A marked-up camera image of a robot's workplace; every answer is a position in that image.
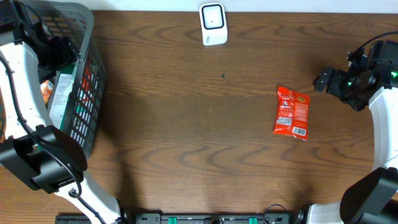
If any red snack bag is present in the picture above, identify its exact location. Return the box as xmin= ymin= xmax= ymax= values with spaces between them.
xmin=273 ymin=85 xmax=310 ymax=141

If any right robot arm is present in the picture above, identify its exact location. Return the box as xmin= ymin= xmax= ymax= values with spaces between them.
xmin=294 ymin=36 xmax=397 ymax=224

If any white barcode scanner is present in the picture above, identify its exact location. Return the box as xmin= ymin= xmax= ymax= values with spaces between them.
xmin=199 ymin=2 xmax=228 ymax=46

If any orange juice carton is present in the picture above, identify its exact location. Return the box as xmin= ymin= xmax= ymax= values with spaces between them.
xmin=40 ymin=80 xmax=54 ymax=104

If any grey plastic laundry basket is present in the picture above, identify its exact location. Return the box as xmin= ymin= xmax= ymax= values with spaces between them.
xmin=25 ymin=1 xmax=106 ymax=157

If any green white snack bag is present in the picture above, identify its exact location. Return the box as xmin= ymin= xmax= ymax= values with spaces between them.
xmin=49 ymin=64 xmax=75 ymax=129

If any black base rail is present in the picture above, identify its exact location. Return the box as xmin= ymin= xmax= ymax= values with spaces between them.
xmin=55 ymin=212 xmax=299 ymax=224

